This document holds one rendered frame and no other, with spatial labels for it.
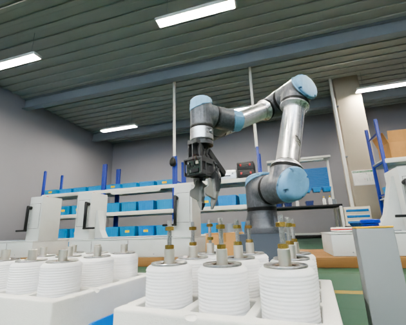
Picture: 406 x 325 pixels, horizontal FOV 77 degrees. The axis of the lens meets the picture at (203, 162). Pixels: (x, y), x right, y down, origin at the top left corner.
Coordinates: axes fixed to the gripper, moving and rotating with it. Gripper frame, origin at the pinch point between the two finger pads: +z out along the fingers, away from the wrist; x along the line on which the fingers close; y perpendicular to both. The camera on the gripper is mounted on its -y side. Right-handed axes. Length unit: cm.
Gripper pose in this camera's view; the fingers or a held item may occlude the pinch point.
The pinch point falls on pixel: (208, 205)
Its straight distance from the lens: 80.3
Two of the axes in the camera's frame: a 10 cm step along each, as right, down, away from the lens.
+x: 7.9, -1.8, -5.9
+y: -6.2, -1.8, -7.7
